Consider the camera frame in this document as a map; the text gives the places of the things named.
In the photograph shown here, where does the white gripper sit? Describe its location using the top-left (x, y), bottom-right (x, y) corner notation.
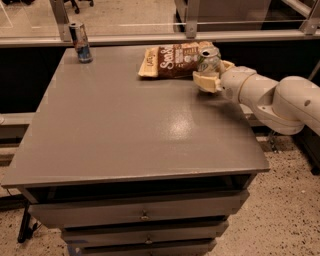
top-left (193, 60), bottom-right (256, 102)

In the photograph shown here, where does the green white 7up can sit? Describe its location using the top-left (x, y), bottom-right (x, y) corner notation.
top-left (197, 46), bottom-right (221, 73)

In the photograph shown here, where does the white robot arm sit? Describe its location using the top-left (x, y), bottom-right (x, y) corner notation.
top-left (193, 61), bottom-right (320, 135)

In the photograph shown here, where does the brown chip bag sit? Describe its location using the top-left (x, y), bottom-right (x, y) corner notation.
top-left (138, 41), bottom-right (213, 79)

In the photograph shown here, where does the blue silver energy drink can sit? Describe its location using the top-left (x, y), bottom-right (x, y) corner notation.
top-left (69, 22), bottom-right (93, 63)

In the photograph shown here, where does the grey drawer cabinet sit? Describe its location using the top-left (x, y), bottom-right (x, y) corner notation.
top-left (0, 44), bottom-right (271, 256)

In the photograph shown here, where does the bottom grey drawer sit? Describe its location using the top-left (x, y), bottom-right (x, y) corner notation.
top-left (68, 239), bottom-right (216, 256)

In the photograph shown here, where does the grey drawer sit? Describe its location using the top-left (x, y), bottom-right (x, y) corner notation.
top-left (29, 190), bottom-right (249, 228)
top-left (62, 219), bottom-right (229, 247)
top-left (68, 239), bottom-right (216, 256)

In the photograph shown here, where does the middle grey drawer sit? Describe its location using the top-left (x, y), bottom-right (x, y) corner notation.
top-left (62, 219), bottom-right (229, 247)

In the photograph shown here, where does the top grey drawer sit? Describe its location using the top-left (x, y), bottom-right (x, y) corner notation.
top-left (29, 190), bottom-right (249, 228)

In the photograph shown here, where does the metal railing frame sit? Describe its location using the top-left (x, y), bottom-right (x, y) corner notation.
top-left (0, 0), bottom-right (319, 47)

